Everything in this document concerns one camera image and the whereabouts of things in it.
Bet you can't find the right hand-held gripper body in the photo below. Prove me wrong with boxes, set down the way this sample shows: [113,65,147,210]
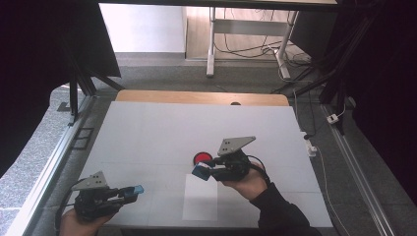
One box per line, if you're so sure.
[210,136,258,182]

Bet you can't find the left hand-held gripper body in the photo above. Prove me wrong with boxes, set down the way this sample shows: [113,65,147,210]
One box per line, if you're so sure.
[71,170,127,222]

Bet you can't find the blue stamp cap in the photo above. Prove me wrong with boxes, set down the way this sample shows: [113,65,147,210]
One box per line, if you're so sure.
[130,184,146,197]

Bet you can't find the blue stamp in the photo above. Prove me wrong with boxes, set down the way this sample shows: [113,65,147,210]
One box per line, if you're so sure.
[191,162,213,182]

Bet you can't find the person's right hand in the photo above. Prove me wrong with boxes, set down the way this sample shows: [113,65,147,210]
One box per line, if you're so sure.
[218,161,268,202]

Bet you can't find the person's left hand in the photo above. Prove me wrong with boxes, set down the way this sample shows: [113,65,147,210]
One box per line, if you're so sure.
[58,207,116,236]

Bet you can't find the round red ink pad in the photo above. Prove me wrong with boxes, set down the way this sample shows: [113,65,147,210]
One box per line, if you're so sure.
[193,151,214,166]

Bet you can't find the white paper sheet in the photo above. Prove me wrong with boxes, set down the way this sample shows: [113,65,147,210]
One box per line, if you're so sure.
[181,173,219,222]

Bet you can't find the white table cover board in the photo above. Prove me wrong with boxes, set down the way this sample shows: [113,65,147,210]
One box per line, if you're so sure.
[79,100,334,229]

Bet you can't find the wooden table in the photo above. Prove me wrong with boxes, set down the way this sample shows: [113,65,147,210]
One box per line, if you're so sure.
[115,89,290,107]

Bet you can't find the white power strip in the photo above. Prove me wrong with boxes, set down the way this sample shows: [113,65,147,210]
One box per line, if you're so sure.
[300,131,319,158]

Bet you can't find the black metal stand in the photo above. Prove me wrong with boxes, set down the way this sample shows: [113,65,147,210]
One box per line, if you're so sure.
[269,0,387,136]
[57,42,125,128]

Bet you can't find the black curtain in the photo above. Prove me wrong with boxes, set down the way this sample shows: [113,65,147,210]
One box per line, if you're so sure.
[340,0,417,205]
[0,0,123,175]

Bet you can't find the white cabinet panel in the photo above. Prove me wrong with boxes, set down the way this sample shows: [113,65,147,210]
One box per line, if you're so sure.
[98,3,188,55]

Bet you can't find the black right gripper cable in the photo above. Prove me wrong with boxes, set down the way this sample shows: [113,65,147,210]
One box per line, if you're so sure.
[245,154,272,187]

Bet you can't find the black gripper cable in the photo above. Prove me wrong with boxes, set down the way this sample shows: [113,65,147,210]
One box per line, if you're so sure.
[53,178,89,232]
[245,154,272,187]

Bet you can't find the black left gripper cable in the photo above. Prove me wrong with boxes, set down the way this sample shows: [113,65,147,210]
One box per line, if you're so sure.
[53,178,89,232]

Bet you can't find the aluminium floor rail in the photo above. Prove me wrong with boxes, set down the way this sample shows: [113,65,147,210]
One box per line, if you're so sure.
[320,103,396,236]
[4,94,96,236]

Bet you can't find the white cable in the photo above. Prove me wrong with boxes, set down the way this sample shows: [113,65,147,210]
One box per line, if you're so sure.
[315,147,352,236]

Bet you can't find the black floor cables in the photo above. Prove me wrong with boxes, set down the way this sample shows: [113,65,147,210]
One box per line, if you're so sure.
[212,8,313,68]

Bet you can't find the white desk frame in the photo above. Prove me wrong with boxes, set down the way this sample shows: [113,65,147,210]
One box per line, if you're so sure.
[206,6,300,80]

